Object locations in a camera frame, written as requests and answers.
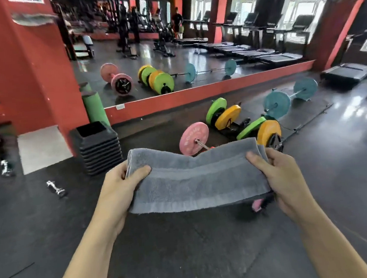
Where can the person's left hand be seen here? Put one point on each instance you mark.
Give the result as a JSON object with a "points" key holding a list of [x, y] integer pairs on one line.
{"points": [[118, 199]]}

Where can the person's right hand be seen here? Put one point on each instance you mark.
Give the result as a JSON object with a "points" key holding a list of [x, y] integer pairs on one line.
{"points": [[289, 185]]}

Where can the person's left forearm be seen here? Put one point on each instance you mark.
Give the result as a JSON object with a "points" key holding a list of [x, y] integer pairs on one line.
{"points": [[83, 272]]}

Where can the person's right forearm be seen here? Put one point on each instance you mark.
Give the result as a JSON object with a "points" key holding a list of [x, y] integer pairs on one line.
{"points": [[332, 249]]}

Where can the black stacked step platforms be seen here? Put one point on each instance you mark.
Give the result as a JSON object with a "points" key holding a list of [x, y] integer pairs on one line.
{"points": [[98, 152]]}

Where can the small chrome dumbbell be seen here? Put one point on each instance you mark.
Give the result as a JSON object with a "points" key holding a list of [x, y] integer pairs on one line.
{"points": [[56, 188]]}

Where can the black empty barbell bar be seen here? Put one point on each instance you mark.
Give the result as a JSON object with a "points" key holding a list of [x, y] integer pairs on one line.
{"points": [[312, 119]]}

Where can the barbell with teal plates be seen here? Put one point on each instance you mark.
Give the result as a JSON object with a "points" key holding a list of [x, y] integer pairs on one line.
{"points": [[276, 104]]}

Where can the barbell green yellow plates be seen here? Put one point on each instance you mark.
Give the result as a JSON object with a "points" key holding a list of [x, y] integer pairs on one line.
{"points": [[227, 118]]}

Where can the green rolled mat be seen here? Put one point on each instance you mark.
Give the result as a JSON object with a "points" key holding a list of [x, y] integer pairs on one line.
{"points": [[95, 110]]}

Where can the grey metal checker plate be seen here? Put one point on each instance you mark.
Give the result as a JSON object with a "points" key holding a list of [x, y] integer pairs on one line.
{"points": [[40, 149]]}

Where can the barbell with pink plates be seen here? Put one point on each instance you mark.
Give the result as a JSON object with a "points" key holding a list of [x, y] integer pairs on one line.
{"points": [[193, 138]]}

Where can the black treadmill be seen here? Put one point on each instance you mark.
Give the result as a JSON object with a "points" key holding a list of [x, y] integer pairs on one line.
{"points": [[343, 74]]}

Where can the white paper sign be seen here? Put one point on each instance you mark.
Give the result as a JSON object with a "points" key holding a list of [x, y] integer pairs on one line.
{"points": [[25, 0]]}

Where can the large wall mirror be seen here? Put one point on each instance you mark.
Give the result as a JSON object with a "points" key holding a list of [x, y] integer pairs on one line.
{"points": [[148, 54]]}

